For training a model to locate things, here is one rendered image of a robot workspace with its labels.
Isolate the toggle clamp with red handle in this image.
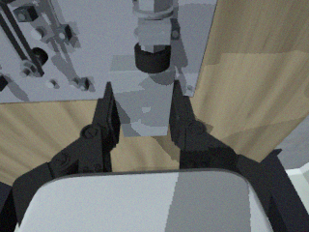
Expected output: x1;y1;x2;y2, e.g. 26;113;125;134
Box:
0;0;48;78

